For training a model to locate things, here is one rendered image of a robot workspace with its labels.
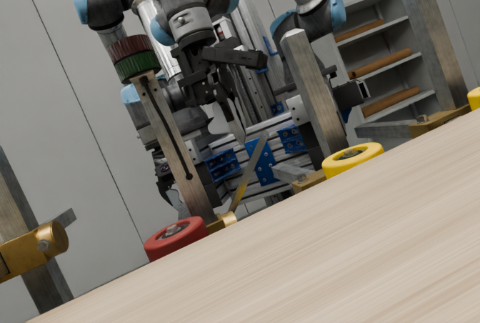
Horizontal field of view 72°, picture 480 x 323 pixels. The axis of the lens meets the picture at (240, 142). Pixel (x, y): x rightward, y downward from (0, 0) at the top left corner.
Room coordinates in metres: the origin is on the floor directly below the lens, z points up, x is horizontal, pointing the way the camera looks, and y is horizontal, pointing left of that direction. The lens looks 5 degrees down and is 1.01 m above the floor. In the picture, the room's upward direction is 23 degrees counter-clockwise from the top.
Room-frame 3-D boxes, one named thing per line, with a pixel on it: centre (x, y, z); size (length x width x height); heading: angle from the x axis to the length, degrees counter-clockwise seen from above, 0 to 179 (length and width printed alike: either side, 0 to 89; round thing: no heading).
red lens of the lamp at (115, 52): (0.48, 0.09, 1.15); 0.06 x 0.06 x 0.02
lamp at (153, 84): (0.48, 0.09, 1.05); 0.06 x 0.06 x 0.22; 9
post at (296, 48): (0.57, -0.15, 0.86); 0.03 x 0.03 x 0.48; 9
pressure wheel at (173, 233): (0.42, 0.12, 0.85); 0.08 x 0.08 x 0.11
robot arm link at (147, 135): (0.85, 0.20, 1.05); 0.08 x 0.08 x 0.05
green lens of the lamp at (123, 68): (0.48, 0.09, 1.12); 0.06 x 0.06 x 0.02
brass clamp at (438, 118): (0.60, -0.37, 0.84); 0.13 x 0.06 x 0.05; 99
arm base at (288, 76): (1.22, -0.31, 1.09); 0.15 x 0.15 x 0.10
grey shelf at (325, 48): (3.25, -1.48, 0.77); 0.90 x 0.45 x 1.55; 101
